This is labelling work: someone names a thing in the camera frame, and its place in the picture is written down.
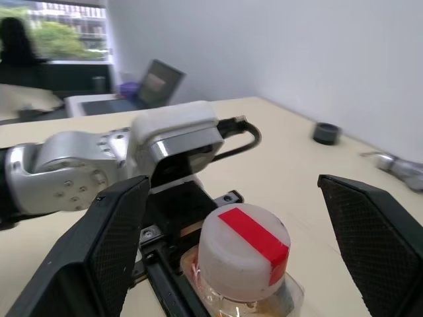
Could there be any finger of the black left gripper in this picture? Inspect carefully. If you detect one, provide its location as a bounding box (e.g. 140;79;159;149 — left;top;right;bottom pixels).
145;249;209;317

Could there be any clear plastic drink bottle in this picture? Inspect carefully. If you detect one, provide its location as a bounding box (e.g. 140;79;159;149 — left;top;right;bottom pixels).
180;244;305;317

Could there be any purple object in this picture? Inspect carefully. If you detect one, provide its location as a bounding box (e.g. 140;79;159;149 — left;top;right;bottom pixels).
118;81;140;100

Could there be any grey cup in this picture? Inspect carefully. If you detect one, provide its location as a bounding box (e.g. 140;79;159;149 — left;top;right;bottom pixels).
92;76;107;94

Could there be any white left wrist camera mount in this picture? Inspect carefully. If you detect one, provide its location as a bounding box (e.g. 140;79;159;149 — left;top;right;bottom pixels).
127;101;225;194

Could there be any dark-haired person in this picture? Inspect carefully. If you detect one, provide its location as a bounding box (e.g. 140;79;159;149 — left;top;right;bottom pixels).
0;16;49;67

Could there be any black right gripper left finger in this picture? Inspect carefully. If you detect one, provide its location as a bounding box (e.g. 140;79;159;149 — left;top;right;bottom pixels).
6;175;150;317

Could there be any window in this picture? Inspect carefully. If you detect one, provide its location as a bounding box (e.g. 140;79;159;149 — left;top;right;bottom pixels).
0;0;112;63

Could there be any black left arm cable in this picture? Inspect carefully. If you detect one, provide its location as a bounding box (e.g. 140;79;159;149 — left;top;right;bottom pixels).
216;115;262;162

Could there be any folded silver purple umbrella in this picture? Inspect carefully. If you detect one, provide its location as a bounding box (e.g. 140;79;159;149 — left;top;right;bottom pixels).
360;150;423;192

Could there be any dark open laptop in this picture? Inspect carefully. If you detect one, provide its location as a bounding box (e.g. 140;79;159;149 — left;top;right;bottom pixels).
79;59;186;116

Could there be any white bottle cap red tape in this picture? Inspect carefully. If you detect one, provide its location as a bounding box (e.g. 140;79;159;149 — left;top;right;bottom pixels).
197;203;291;302

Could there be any dark low cabinet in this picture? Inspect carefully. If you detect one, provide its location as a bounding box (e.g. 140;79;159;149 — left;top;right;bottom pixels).
0;61;115;97

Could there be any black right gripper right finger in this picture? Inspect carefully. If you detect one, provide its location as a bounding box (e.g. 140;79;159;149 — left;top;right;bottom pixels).
317;174;423;317

